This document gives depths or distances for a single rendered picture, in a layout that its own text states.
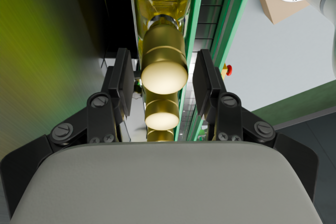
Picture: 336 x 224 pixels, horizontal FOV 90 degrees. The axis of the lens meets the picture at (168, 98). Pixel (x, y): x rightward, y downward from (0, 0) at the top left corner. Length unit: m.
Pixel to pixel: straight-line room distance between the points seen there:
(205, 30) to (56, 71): 0.32
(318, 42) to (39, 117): 1.06
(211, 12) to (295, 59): 0.73
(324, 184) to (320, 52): 2.35
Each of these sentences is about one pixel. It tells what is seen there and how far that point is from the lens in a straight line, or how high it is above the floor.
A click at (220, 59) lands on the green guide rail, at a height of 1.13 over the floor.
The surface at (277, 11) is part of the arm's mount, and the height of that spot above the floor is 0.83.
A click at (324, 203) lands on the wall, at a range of 3.21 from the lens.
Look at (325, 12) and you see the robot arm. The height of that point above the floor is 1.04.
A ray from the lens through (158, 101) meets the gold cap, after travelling 0.16.
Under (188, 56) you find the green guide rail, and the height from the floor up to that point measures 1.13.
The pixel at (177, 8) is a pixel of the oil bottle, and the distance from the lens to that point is 0.17.
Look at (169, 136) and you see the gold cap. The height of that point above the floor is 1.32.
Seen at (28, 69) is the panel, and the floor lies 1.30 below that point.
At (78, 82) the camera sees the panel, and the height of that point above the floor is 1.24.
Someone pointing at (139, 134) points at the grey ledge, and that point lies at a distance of 0.81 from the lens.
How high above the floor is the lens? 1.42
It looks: 39 degrees down
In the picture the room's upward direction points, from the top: 178 degrees clockwise
